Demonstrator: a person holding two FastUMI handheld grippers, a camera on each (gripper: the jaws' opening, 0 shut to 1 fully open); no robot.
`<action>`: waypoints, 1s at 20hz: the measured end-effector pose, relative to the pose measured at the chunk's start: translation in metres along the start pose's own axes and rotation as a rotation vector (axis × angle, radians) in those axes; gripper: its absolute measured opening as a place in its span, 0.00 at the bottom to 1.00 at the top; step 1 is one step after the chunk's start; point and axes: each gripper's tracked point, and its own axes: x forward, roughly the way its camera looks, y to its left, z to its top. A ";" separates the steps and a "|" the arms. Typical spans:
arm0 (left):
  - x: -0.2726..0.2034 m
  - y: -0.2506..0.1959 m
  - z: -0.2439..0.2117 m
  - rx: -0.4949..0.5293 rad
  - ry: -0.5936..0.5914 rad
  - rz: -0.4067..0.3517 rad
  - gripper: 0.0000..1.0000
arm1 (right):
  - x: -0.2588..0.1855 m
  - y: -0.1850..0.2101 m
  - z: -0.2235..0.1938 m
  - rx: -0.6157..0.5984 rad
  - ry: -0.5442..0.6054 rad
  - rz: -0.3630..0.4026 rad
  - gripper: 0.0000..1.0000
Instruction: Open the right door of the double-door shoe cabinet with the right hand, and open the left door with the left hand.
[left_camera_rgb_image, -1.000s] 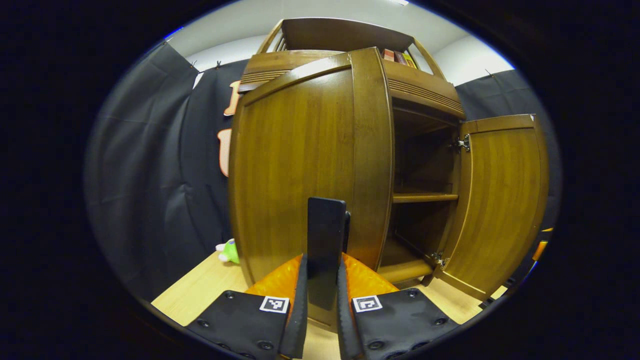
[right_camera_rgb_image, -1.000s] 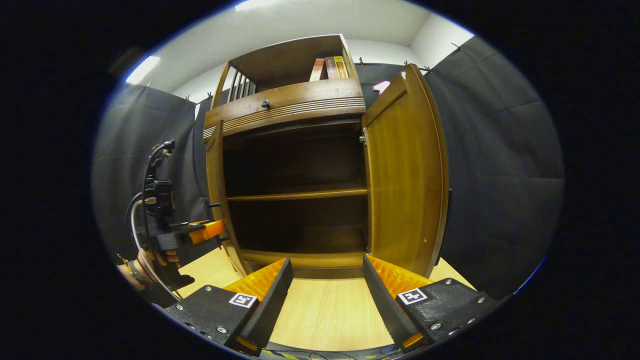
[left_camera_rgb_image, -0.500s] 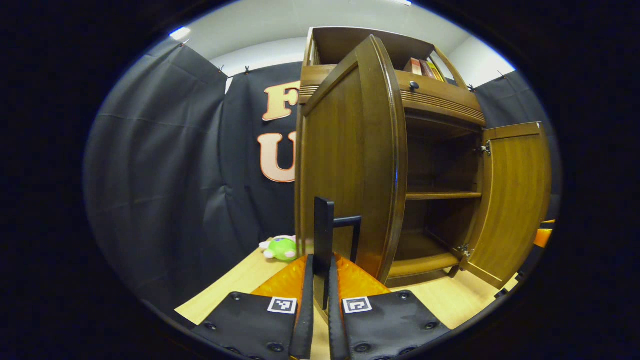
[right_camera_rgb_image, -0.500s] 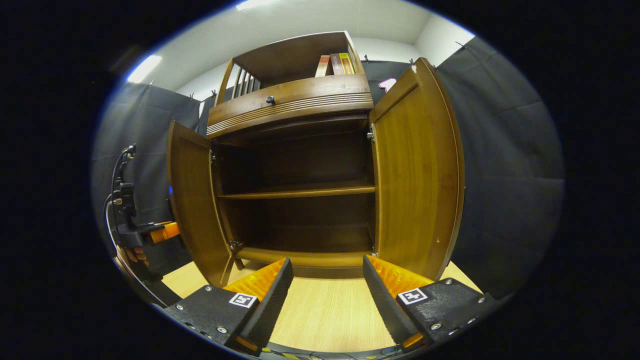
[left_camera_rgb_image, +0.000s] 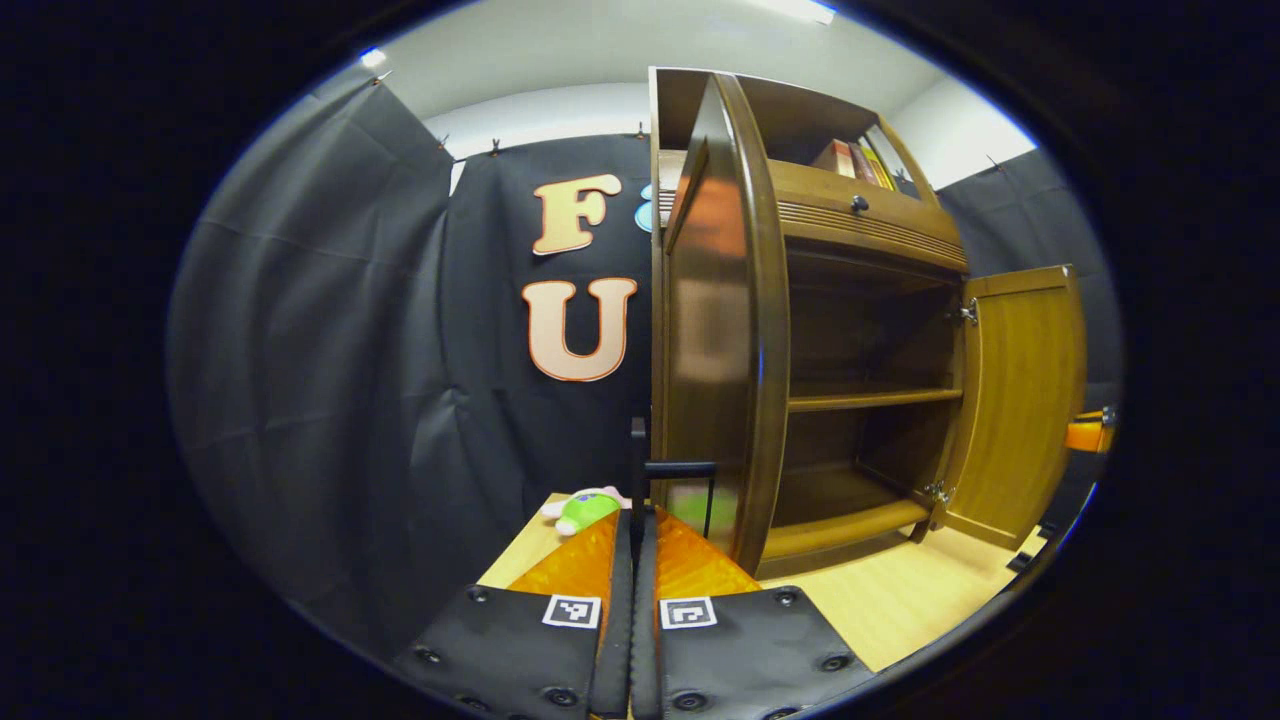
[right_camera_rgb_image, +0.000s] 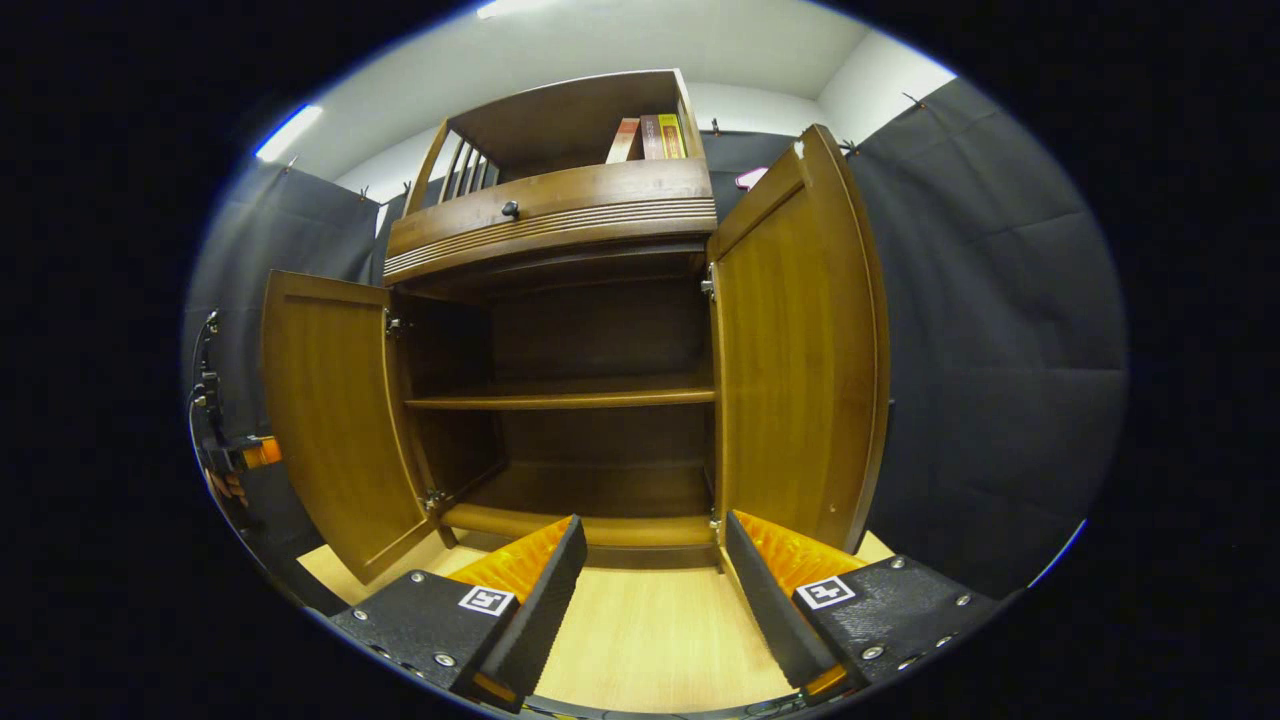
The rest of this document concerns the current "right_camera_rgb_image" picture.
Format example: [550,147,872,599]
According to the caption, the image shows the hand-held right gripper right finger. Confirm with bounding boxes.
[724,510,1001,701]

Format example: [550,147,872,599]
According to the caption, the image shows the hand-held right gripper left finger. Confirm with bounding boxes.
[328,514,589,713]

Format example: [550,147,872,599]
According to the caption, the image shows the wooden shoe cabinet door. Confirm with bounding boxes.
[260,270,443,586]
[706,124,891,556]

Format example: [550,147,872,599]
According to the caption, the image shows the wooden double-door shoe cabinet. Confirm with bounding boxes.
[385,68,721,571]

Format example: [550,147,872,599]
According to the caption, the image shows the black backdrop cloth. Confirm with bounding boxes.
[180,78,1131,601]

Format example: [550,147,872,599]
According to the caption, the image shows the wooden drawer with black knob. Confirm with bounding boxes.
[385,158,718,286]

